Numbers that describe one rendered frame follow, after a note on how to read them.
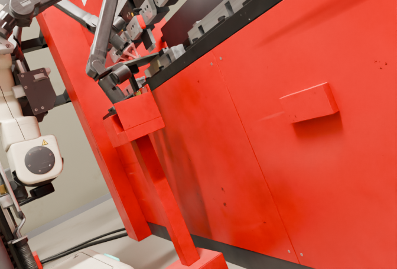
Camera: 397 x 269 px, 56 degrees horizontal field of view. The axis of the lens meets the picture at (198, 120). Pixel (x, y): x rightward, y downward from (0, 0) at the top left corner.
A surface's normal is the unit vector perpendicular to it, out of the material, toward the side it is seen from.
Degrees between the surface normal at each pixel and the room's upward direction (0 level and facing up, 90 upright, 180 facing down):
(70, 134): 90
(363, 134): 90
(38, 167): 91
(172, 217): 90
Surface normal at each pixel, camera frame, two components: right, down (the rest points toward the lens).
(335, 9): -0.82, 0.35
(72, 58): 0.43, -0.15
